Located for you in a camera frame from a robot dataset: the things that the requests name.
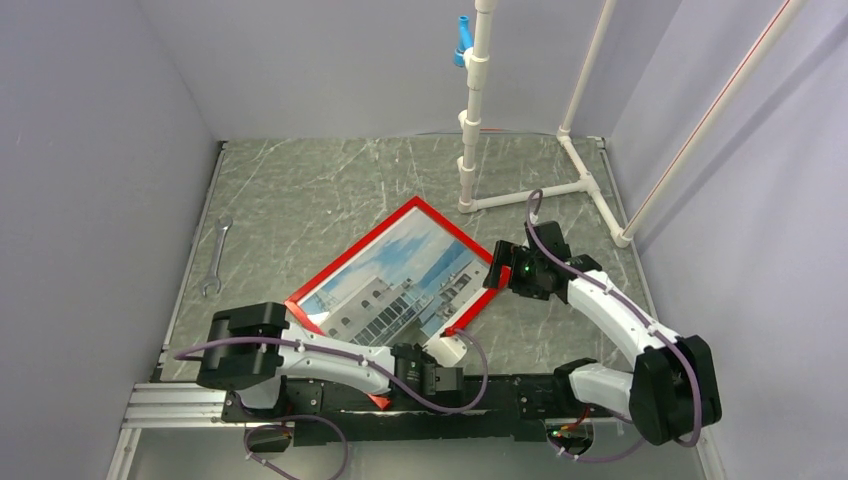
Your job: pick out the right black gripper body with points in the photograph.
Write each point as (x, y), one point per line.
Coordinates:
(525, 278)

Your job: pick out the orange wooden picture frame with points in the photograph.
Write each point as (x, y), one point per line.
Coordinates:
(358, 255)

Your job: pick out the building and sky photo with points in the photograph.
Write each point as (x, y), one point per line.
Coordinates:
(397, 285)

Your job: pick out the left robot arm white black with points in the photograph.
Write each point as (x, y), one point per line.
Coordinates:
(254, 348)

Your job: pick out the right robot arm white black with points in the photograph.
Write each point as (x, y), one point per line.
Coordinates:
(669, 391)

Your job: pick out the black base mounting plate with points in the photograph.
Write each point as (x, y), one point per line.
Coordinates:
(523, 407)

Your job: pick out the white PVC pipe stand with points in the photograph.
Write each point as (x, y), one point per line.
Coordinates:
(477, 60)

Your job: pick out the blue pipe fitting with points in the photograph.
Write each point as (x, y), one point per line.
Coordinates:
(465, 41)

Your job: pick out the silver open-end wrench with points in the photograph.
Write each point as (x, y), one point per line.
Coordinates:
(211, 281)

